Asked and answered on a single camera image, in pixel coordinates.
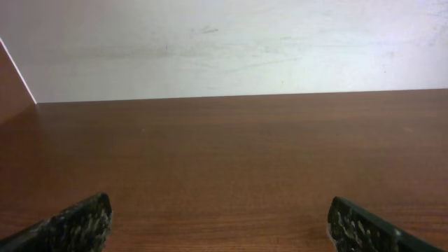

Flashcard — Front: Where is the black speckled left gripper left finger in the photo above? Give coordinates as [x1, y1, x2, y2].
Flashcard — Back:
[1, 192, 113, 252]

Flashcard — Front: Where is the black speckled left gripper right finger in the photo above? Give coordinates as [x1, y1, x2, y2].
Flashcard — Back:
[327, 197, 443, 252]

